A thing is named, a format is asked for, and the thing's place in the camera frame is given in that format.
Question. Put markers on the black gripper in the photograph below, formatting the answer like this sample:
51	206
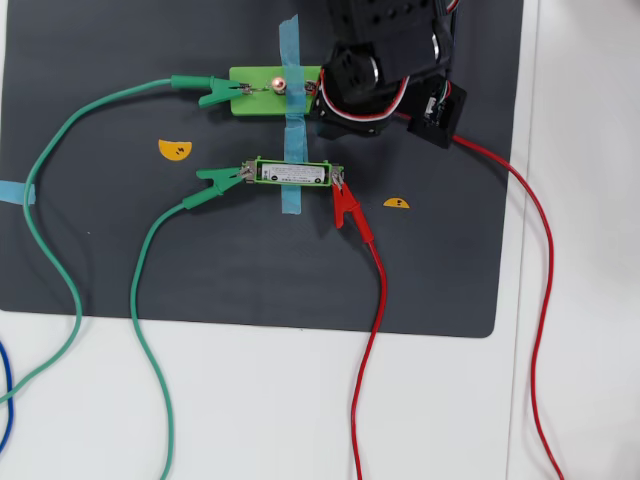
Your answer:
344	124

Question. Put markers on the white AA battery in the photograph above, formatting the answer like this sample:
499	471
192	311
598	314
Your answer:
300	174

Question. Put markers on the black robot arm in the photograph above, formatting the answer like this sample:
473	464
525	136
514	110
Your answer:
380	20

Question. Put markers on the red alligator clip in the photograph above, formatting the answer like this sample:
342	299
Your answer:
345	202

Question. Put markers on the green battery holder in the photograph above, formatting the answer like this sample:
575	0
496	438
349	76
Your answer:
257	160

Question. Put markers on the green alligator clip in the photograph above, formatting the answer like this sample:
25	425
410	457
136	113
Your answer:
215	92
220	182

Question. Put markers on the metal bulb socket strip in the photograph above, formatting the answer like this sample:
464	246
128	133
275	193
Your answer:
310	89

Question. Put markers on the blue masking tape strip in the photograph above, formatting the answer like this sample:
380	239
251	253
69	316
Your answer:
291	50
295	142

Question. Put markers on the small glass light bulb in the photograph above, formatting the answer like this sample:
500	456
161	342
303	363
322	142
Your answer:
278	84

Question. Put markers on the orange half-round sticker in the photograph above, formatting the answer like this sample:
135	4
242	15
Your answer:
396	204
175	150

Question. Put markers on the dark grey work mat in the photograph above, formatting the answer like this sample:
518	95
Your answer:
250	270

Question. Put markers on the short blue tape piece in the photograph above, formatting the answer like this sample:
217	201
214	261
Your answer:
12	192

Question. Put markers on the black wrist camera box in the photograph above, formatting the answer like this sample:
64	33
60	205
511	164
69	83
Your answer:
450	107

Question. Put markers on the green bulb base plate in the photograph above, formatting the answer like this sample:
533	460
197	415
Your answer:
250	102

